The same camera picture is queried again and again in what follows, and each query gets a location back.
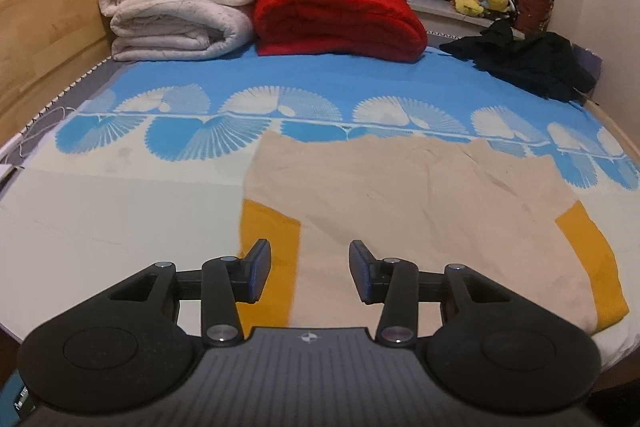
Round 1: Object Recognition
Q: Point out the blue white yellow printed bedsheet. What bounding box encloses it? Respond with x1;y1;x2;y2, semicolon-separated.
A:
0;44;640;378

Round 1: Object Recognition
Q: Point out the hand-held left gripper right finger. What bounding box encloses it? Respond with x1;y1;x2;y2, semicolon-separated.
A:
348;239;506;349

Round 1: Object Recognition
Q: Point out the white cable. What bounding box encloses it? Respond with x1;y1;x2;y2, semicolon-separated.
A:
0;104;78;165

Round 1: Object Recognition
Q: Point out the beige garment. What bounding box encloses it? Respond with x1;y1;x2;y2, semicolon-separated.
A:
241;129;601;340

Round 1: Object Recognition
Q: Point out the black clothes pile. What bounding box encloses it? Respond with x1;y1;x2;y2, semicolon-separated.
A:
439;19;597;104

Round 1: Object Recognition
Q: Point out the wooden headboard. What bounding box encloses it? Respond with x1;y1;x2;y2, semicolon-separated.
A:
0;0;146;150

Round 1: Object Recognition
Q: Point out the grey purple box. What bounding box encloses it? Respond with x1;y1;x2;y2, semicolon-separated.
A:
570;43;604;84

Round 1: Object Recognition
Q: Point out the red folded blanket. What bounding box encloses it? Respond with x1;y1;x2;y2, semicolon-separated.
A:
252;0;428;64

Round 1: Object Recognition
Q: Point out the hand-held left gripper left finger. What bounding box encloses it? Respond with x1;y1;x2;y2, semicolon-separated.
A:
107;238;273;349

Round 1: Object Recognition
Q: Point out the cream folded blanket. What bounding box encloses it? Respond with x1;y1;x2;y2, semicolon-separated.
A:
97;0;263;62

